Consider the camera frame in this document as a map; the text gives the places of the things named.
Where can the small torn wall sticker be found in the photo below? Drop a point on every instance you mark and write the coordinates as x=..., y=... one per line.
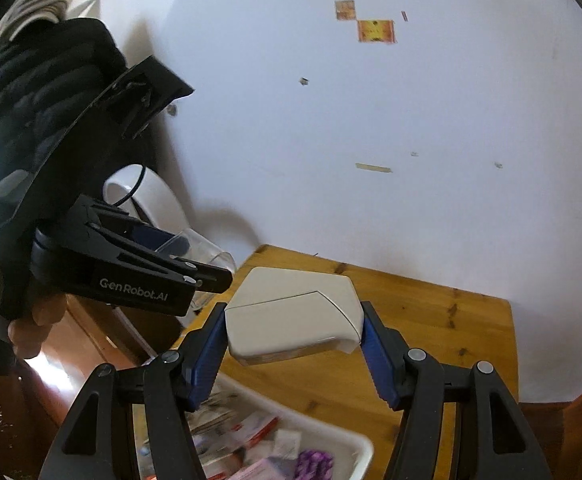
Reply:
x=345, y=10

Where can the strip of wall tape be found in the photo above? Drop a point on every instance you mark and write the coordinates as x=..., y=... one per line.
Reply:
x=373, y=167

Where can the small white box snowflake print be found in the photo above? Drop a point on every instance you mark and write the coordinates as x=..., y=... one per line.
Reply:
x=286, y=442

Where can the person's left hand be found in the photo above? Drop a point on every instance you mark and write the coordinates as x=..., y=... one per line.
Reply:
x=36, y=320

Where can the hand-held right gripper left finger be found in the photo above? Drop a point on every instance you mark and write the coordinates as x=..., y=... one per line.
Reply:
x=206, y=360

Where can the grey white knit cloth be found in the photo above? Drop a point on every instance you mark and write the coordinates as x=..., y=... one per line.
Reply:
x=36, y=5

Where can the wooden door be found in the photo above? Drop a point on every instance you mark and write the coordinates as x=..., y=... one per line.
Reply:
x=571, y=420

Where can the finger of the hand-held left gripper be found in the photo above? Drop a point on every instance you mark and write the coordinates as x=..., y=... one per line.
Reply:
x=171, y=265
x=136, y=232

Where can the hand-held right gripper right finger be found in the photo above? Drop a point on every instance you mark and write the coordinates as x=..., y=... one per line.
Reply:
x=378, y=360

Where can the orange wall sticker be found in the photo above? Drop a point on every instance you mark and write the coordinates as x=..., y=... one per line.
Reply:
x=376, y=30

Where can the black padded cloth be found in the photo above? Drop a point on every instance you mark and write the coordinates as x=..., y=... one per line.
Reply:
x=31, y=90

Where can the white plastic case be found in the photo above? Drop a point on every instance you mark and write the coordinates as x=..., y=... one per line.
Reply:
x=291, y=315

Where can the white plastic bin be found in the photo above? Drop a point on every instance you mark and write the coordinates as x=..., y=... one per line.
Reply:
x=326, y=435

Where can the clear plastic cup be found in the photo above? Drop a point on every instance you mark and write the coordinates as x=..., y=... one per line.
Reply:
x=211, y=255

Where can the small pink packet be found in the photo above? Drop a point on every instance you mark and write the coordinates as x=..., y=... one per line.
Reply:
x=266, y=470

